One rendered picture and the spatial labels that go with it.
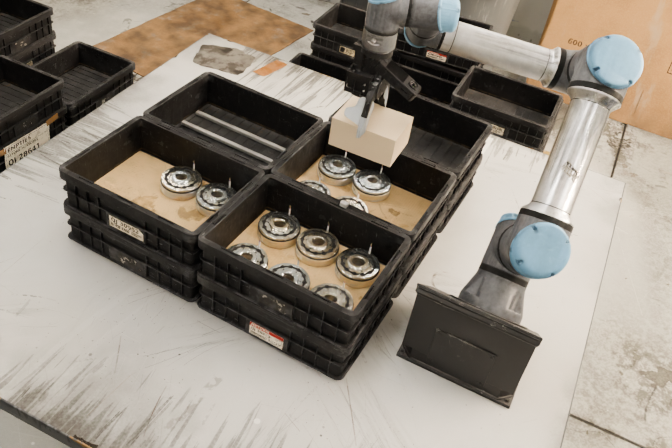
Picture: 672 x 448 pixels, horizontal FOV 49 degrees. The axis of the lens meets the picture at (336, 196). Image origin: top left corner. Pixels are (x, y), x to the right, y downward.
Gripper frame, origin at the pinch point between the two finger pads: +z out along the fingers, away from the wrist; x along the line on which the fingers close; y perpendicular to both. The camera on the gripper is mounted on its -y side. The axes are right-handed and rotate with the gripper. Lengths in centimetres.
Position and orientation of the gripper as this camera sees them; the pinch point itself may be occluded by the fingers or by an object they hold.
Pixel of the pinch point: (372, 125)
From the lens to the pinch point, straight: 175.0
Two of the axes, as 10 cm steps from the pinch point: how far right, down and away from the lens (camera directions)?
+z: -1.3, 7.7, 6.3
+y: -9.0, -3.5, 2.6
